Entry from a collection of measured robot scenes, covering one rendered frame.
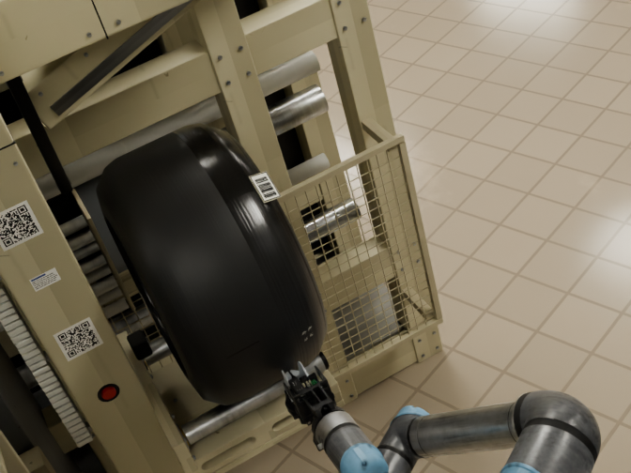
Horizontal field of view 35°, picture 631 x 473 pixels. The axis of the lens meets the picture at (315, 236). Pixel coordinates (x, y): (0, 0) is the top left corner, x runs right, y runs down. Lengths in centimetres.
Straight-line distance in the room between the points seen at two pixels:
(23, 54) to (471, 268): 210
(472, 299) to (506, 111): 113
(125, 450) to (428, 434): 71
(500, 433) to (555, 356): 164
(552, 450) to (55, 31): 115
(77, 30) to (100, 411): 76
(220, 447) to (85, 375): 33
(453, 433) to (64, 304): 75
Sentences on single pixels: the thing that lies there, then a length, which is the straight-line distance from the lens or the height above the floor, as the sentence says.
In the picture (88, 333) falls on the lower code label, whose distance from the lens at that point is 195.
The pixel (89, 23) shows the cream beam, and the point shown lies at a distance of 195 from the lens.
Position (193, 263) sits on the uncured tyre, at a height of 136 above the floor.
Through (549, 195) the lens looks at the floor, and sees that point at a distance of 386.
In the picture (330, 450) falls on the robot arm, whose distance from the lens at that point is 175.
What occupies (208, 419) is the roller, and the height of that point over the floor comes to 92.
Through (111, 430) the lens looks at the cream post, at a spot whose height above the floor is 96.
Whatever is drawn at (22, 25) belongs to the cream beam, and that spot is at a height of 173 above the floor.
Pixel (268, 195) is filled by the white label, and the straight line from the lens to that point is 183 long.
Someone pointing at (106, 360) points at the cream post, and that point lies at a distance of 201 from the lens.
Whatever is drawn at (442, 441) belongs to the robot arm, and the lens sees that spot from 176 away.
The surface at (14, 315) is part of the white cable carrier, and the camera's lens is 190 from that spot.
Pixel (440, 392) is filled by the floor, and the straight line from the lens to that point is 323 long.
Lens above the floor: 246
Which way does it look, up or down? 39 degrees down
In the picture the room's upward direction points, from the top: 17 degrees counter-clockwise
